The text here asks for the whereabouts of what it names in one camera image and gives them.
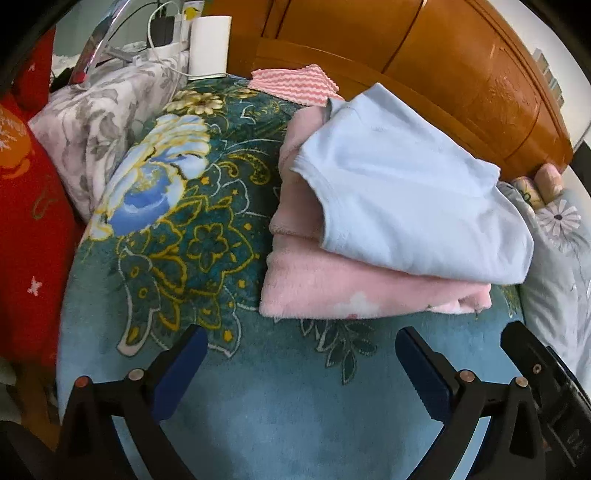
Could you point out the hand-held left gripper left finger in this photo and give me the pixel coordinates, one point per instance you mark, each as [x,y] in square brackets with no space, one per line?
[184,364]

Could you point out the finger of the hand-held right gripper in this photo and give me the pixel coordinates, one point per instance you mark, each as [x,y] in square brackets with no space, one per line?
[526,350]

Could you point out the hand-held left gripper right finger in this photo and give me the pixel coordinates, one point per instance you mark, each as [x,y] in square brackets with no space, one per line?
[422,369]

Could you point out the light blue garment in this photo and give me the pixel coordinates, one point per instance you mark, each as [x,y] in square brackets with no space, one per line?
[406,194]

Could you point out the green floral blanket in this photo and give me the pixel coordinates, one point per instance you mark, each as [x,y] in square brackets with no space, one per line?
[258,415]

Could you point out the pink fleece garment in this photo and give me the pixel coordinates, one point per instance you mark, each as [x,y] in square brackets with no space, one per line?
[323,286]

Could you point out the cream floral cloth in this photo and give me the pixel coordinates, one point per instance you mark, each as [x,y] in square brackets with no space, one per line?
[526,191]

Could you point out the pink soft roll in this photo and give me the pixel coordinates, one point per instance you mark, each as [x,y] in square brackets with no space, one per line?
[549,182]

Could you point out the red printed cloth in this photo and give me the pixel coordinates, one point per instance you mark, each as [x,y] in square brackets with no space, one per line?
[32,230]

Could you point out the grey floral pillow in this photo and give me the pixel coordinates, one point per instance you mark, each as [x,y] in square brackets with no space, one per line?
[92,124]

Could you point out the pink striped cloth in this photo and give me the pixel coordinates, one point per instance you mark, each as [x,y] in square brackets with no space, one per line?
[295,85]

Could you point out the wooden headboard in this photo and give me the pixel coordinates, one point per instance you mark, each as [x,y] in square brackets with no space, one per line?
[438,55]

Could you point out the white power strip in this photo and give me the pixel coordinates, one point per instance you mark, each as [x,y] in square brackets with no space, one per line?
[152,51]

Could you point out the white cylindrical device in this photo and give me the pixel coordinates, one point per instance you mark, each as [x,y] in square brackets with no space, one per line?
[210,46]

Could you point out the black charger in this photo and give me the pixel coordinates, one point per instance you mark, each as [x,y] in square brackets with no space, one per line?
[163,31]

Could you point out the chrome curved lamp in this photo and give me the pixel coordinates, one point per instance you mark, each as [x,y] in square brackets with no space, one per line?
[99,37]

